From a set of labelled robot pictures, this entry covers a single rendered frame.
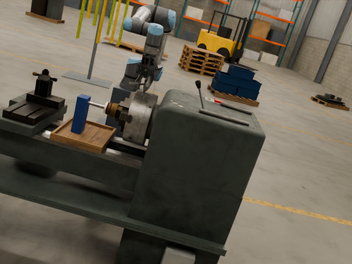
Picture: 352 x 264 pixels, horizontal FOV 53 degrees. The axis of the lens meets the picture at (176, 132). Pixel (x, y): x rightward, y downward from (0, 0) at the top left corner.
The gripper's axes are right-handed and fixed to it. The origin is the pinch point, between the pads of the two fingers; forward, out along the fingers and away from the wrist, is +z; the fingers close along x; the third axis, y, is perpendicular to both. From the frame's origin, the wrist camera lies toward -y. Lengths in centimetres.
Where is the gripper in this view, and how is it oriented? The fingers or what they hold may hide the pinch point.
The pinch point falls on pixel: (143, 87)
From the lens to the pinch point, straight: 200.1
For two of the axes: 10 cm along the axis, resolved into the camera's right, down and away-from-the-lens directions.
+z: -2.6, 8.7, 4.1
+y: -3.1, 3.3, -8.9
